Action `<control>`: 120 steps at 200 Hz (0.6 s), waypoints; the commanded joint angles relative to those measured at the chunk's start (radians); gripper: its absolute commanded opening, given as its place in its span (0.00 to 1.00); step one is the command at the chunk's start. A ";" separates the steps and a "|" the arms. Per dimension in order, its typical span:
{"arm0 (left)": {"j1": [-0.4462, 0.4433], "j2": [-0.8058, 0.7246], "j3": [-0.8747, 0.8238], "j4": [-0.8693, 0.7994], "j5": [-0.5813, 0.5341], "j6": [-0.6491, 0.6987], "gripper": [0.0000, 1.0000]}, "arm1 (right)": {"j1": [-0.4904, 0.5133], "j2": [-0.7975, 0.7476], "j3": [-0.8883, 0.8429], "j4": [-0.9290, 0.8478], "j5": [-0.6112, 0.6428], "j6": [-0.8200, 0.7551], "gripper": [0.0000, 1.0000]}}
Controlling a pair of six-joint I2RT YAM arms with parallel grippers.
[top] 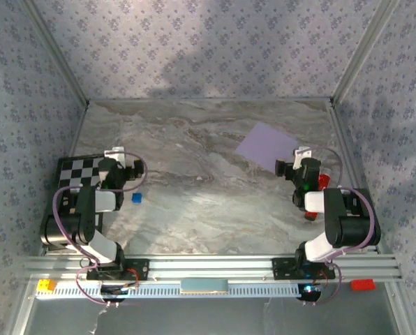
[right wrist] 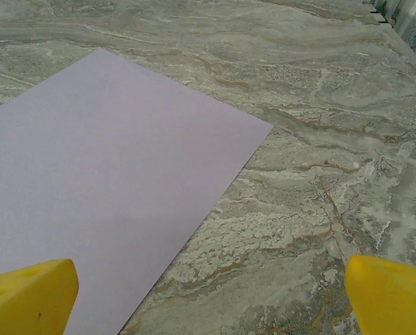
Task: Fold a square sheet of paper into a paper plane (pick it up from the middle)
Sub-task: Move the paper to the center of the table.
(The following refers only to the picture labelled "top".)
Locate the red toy brick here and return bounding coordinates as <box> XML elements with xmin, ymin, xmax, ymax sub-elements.
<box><xmin>350</xmin><ymin>278</ymin><xmax>376</xmax><ymax>291</ymax></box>

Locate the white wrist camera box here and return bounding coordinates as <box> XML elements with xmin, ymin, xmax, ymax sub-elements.
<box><xmin>103</xmin><ymin>147</ymin><xmax>126</xmax><ymax>168</ymax></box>
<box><xmin>292</xmin><ymin>146</ymin><xmax>313</xmax><ymax>169</ymax></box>

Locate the red glitter tube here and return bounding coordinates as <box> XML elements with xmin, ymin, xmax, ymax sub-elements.
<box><xmin>304</xmin><ymin>173</ymin><xmax>331</xmax><ymax>221</ymax></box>

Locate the aluminium table back rail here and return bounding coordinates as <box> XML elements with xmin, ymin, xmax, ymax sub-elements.
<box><xmin>87</xmin><ymin>97</ymin><xmax>334</xmax><ymax>104</ymax></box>

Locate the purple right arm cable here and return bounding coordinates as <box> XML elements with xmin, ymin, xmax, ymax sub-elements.
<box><xmin>298</xmin><ymin>146</ymin><xmax>376</xmax><ymax>306</ymax></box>

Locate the aluminium frame post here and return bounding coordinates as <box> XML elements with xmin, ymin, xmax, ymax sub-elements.
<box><xmin>329</xmin><ymin>0</ymin><xmax>403</xmax><ymax>105</ymax></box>
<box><xmin>21</xmin><ymin>0</ymin><xmax>90</xmax><ymax>107</ymax></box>

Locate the white slotted cable duct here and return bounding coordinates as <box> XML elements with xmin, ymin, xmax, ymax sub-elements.
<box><xmin>35</xmin><ymin>281</ymin><xmax>299</xmax><ymax>299</ymax></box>

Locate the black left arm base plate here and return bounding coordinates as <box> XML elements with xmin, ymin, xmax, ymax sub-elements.
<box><xmin>85</xmin><ymin>258</ymin><xmax>150</xmax><ymax>282</ymax></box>

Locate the aluminium mounting rail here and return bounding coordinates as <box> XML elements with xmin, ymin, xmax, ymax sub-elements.
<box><xmin>22</xmin><ymin>254</ymin><xmax>403</xmax><ymax>283</ymax></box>

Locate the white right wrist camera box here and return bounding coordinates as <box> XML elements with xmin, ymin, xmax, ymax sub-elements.
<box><xmin>292</xmin><ymin>146</ymin><xmax>313</xmax><ymax>169</ymax></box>

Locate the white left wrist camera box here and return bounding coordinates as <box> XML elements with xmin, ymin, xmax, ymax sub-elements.
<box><xmin>103</xmin><ymin>147</ymin><xmax>126</xmax><ymax>168</ymax></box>

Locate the lilac paper sheet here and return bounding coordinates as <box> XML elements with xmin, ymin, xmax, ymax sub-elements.
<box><xmin>235</xmin><ymin>121</ymin><xmax>299</xmax><ymax>174</ymax></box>

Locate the aluminium table side rail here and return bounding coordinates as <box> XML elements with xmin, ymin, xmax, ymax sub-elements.
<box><xmin>66</xmin><ymin>103</ymin><xmax>91</xmax><ymax>158</ymax></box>
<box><xmin>328</xmin><ymin>103</ymin><xmax>382</xmax><ymax>254</ymax></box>

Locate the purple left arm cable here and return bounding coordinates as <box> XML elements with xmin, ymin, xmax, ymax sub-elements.
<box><xmin>52</xmin><ymin>152</ymin><xmax>149</xmax><ymax>308</ymax></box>

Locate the yellow toy brick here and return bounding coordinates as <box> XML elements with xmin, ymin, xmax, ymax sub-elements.
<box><xmin>36</xmin><ymin>278</ymin><xmax>57</xmax><ymax>292</ymax></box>

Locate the black controller board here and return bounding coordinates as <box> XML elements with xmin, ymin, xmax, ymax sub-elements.
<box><xmin>99</xmin><ymin>283</ymin><xmax>140</xmax><ymax>304</ymax></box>
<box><xmin>296</xmin><ymin>282</ymin><xmax>324</xmax><ymax>303</ymax></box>

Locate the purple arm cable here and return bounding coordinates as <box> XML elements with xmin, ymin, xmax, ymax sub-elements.
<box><xmin>52</xmin><ymin>152</ymin><xmax>149</xmax><ymax>308</ymax></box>
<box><xmin>298</xmin><ymin>146</ymin><xmax>376</xmax><ymax>306</ymax></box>

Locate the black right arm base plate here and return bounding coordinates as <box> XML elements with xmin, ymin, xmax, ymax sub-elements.
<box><xmin>271</xmin><ymin>257</ymin><xmax>336</xmax><ymax>281</ymax></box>

